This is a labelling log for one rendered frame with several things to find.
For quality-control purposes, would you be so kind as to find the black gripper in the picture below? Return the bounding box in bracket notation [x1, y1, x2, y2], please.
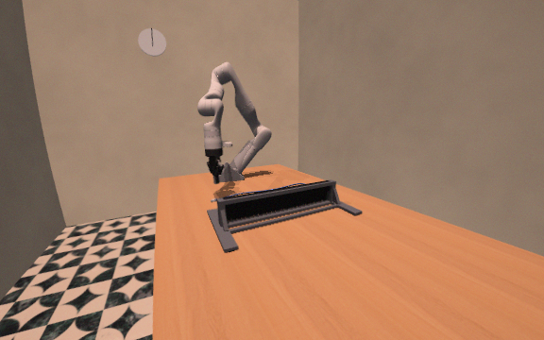
[205, 148, 224, 184]

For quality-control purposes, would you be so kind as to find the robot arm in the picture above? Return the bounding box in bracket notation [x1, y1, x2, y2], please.
[197, 62, 272, 174]

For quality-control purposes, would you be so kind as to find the dark grey patch panel rack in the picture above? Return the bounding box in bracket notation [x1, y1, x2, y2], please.
[207, 179, 363, 252]

